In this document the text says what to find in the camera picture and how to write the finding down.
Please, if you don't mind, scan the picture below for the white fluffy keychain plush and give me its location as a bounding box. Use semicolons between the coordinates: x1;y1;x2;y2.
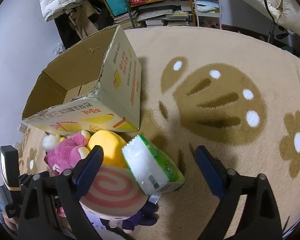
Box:
42;134;65;152

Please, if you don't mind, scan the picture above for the pink bear plush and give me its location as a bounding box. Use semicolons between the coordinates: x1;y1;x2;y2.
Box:
44;130;90;175

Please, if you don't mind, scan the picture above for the white-haired blindfolded doll plush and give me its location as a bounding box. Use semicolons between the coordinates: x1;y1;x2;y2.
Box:
85;195;159;233

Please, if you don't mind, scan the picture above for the pink swirl roll plush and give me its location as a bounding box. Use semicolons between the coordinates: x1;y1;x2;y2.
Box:
79;164;148;220

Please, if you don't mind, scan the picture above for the green tissue pack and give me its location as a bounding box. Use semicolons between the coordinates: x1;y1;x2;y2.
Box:
121;134;185;196

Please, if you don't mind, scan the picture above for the person's left hand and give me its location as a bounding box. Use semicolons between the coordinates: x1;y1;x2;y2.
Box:
2;210;19;232

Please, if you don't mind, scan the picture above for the yellow round plush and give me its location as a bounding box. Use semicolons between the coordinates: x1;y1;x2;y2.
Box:
87;130;128;168

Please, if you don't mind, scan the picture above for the open cardboard box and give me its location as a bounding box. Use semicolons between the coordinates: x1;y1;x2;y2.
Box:
21;25;141;135

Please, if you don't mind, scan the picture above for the beige hanging coat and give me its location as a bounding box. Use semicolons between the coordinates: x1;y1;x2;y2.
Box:
68;0;101;40

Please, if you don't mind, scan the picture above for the wooden bookshelf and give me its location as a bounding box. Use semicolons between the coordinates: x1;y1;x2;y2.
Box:
102;0;196;29

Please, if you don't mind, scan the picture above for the stack of books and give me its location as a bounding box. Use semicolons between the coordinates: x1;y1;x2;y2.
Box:
114;0;192;29

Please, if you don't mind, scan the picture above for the white rolling cart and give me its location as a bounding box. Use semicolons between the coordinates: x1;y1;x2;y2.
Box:
192;0;222;29

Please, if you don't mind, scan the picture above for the white wall socket lower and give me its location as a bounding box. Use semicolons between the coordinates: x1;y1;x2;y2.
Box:
18;124;27;134

